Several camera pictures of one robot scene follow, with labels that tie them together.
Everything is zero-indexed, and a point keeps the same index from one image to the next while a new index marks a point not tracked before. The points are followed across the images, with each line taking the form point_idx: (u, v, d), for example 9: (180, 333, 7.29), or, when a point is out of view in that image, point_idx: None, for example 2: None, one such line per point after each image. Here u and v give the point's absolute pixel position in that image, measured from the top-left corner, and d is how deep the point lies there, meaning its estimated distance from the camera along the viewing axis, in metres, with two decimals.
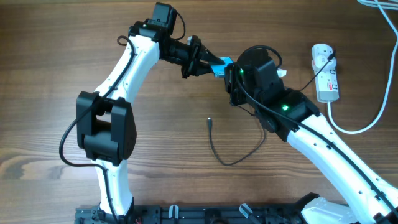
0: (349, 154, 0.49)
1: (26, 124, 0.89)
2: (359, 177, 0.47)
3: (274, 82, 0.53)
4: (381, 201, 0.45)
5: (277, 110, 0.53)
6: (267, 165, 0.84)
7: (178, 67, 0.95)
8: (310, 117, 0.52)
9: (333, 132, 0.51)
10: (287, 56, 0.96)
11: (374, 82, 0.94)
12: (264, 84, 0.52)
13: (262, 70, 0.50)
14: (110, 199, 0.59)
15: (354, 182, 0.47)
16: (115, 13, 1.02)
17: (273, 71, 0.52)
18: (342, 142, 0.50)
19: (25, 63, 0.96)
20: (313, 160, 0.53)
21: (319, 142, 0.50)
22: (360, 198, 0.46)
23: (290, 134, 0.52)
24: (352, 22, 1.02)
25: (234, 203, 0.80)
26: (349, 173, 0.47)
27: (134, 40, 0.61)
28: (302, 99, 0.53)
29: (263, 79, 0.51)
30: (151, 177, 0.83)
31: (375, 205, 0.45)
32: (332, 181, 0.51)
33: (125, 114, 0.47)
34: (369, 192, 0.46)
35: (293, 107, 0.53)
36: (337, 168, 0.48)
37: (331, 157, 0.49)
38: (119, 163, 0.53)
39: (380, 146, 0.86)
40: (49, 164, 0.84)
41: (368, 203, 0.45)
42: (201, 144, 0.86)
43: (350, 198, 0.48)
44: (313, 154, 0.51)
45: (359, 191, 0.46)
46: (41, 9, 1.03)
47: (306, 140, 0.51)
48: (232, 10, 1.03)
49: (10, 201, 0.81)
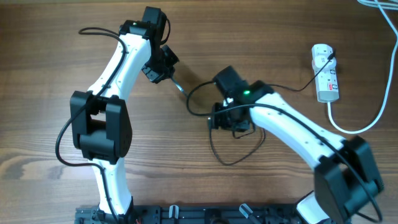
0: (298, 116, 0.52)
1: (26, 123, 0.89)
2: (304, 130, 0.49)
3: (239, 83, 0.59)
4: (324, 147, 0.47)
5: (240, 98, 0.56)
6: (267, 165, 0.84)
7: (177, 68, 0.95)
8: (265, 96, 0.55)
9: (284, 102, 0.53)
10: (287, 56, 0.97)
11: (374, 82, 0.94)
12: (226, 84, 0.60)
13: (221, 74, 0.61)
14: (109, 199, 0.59)
15: (300, 134, 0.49)
16: (115, 13, 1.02)
17: (233, 74, 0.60)
18: (292, 109, 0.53)
19: (25, 63, 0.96)
20: (272, 130, 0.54)
21: (272, 111, 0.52)
22: (309, 149, 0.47)
23: (252, 113, 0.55)
24: (352, 22, 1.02)
25: (234, 204, 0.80)
26: (297, 132, 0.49)
27: (124, 38, 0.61)
28: (260, 85, 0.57)
29: (226, 81, 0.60)
30: (151, 177, 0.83)
31: (321, 150, 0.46)
32: (286, 142, 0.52)
33: (120, 111, 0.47)
34: (313, 141, 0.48)
35: (254, 92, 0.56)
36: (288, 128, 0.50)
37: (283, 121, 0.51)
38: (115, 162, 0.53)
39: (380, 146, 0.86)
40: (49, 164, 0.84)
41: (315, 152, 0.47)
42: (201, 144, 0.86)
43: (301, 151, 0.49)
44: (269, 123, 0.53)
45: (306, 141, 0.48)
46: (40, 9, 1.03)
47: (261, 114, 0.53)
48: (232, 10, 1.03)
49: (10, 201, 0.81)
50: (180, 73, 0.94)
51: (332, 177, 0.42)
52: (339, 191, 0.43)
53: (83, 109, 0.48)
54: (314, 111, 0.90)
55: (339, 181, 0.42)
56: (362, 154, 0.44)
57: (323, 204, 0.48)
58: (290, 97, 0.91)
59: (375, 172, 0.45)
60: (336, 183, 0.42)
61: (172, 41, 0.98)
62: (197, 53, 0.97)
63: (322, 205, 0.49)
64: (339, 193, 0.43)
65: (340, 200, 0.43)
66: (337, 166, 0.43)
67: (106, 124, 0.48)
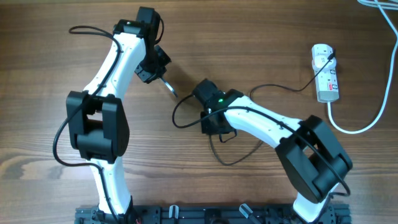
0: (264, 110, 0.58)
1: (26, 123, 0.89)
2: (267, 121, 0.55)
3: (214, 93, 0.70)
4: (284, 130, 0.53)
5: (216, 106, 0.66)
6: (267, 165, 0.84)
7: (176, 68, 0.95)
8: (237, 100, 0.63)
9: (252, 102, 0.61)
10: (287, 56, 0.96)
11: (374, 82, 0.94)
12: (203, 94, 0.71)
13: (199, 87, 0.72)
14: (108, 198, 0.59)
15: (263, 124, 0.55)
16: (115, 13, 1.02)
17: (209, 85, 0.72)
18: (259, 106, 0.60)
19: (25, 63, 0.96)
20: (247, 129, 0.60)
21: (240, 111, 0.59)
22: (273, 135, 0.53)
23: (226, 116, 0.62)
24: (352, 22, 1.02)
25: (234, 204, 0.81)
26: (262, 123, 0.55)
27: (118, 37, 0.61)
28: (232, 91, 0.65)
29: (203, 93, 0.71)
30: (151, 177, 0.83)
31: (282, 134, 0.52)
32: (257, 135, 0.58)
33: (117, 110, 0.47)
34: (275, 128, 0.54)
35: (226, 99, 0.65)
36: (254, 121, 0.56)
37: (250, 117, 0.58)
38: (114, 162, 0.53)
39: (380, 146, 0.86)
40: (49, 164, 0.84)
41: (277, 137, 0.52)
42: (201, 144, 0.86)
43: (269, 140, 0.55)
44: (241, 122, 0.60)
45: (268, 129, 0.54)
46: (40, 9, 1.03)
47: (232, 115, 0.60)
48: (232, 10, 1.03)
49: (10, 201, 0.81)
50: (180, 73, 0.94)
51: (291, 155, 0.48)
52: (302, 167, 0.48)
53: (79, 108, 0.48)
54: (314, 111, 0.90)
55: (300, 158, 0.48)
56: (318, 130, 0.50)
57: (300, 189, 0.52)
58: (290, 97, 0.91)
59: (336, 146, 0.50)
60: (296, 160, 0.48)
61: (172, 42, 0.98)
62: (197, 53, 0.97)
63: (301, 192, 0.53)
64: (303, 169, 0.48)
65: (306, 176, 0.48)
66: (296, 146, 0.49)
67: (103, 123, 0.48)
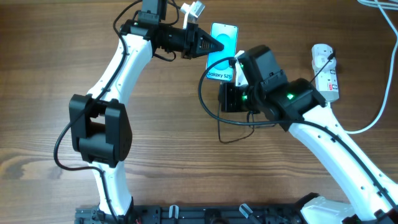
0: (356, 149, 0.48)
1: (26, 124, 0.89)
2: (361, 171, 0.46)
3: (274, 73, 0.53)
4: (382, 198, 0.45)
5: (281, 102, 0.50)
6: (267, 165, 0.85)
7: (177, 68, 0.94)
8: (311, 109, 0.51)
9: (339, 125, 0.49)
10: (287, 57, 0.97)
11: (374, 82, 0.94)
12: (259, 73, 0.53)
13: (258, 59, 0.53)
14: (109, 200, 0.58)
15: (356, 176, 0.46)
16: (115, 14, 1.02)
17: (269, 61, 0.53)
18: (347, 135, 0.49)
19: (25, 63, 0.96)
20: (316, 152, 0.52)
21: (324, 135, 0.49)
22: (364, 195, 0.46)
23: (295, 126, 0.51)
24: (352, 23, 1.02)
25: (234, 203, 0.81)
26: (354, 168, 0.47)
27: (126, 38, 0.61)
28: (308, 88, 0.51)
29: (260, 69, 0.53)
30: (150, 177, 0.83)
31: (377, 201, 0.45)
32: (329, 169, 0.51)
33: (119, 116, 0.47)
34: (370, 188, 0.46)
35: (298, 96, 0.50)
36: (342, 162, 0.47)
37: (336, 149, 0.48)
38: (115, 165, 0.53)
39: (380, 146, 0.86)
40: (49, 164, 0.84)
41: (370, 199, 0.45)
42: (201, 144, 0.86)
43: (348, 188, 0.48)
44: (315, 144, 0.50)
45: (362, 186, 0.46)
46: (40, 8, 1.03)
47: (310, 133, 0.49)
48: (233, 10, 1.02)
49: (10, 201, 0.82)
50: (180, 73, 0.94)
51: None
52: None
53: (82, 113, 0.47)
54: None
55: None
56: None
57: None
58: None
59: None
60: None
61: None
62: None
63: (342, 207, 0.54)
64: None
65: None
66: None
67: (106, 128, 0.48)
